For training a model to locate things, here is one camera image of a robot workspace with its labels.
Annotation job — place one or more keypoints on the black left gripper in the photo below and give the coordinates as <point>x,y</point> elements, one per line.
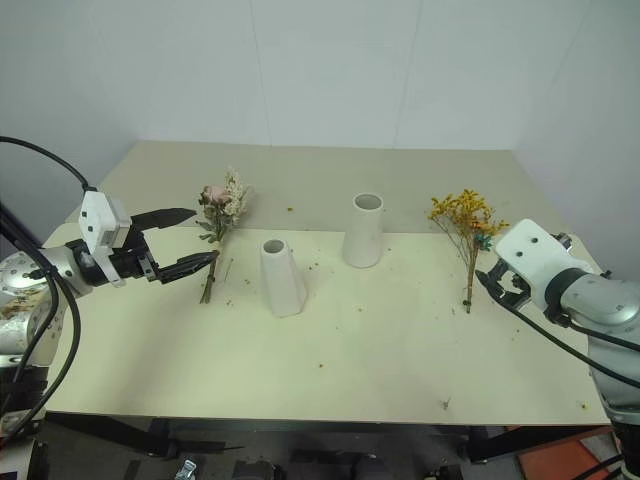
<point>133,263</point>

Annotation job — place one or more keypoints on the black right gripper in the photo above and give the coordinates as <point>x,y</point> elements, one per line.
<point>515,295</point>

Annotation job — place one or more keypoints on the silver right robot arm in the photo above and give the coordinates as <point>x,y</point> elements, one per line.
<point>605,310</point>

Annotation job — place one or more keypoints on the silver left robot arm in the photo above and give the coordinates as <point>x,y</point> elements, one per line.
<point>20,280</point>

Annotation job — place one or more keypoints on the white narrow-mouth tapered vase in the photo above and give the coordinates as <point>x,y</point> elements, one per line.
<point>281,285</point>

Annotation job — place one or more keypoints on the white wide-mouth tapered vase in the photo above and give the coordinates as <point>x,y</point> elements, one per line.
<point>362,235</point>

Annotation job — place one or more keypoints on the pink and white dried bouquet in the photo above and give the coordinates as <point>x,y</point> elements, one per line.
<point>222,210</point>

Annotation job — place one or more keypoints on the yellow dried flower bouquet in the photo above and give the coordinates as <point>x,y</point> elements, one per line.
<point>467,220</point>

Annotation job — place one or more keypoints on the small dried twig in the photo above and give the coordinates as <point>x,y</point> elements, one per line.
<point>445,403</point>

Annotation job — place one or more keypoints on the orange floor mat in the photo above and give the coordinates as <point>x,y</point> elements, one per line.
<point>565,455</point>

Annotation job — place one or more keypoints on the small metal clip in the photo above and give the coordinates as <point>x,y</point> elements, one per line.
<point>186,470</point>

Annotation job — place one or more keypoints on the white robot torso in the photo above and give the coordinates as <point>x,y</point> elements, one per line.
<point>20,462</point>

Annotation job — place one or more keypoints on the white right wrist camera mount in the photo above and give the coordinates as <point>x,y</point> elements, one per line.
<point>537,250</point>

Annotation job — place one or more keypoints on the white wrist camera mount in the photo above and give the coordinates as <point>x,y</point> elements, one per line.
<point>100,215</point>
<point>537,250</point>

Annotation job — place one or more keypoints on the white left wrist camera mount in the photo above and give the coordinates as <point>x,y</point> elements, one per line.
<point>100,215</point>

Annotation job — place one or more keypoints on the black table frame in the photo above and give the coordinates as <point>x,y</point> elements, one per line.
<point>300,427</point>

